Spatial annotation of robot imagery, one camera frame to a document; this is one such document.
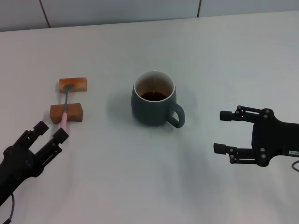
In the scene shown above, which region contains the light stained wooden block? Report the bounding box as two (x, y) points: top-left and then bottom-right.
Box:
(58, 77), (88, 94)

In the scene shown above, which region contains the grey ceramic cup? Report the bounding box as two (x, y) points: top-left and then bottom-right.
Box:
(130, 70), (186, 129)

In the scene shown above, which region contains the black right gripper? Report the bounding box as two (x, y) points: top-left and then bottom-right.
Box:
(213, 105), (299, 168)

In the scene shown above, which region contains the left arm grey cable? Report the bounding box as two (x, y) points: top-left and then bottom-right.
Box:
(0, 193), (15, 224)

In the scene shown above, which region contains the pink handled metal spoon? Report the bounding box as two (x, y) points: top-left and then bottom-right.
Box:
(60, 84), (76, 132)

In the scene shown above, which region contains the dark coffee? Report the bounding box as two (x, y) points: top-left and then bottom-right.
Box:
(140, 91), (169, 102)

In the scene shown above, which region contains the dark arched wooden block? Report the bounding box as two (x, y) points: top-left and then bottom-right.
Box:
(50, 103), (84, 124)

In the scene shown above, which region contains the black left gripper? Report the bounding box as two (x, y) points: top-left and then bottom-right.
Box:
(0, 120), (70, 205)

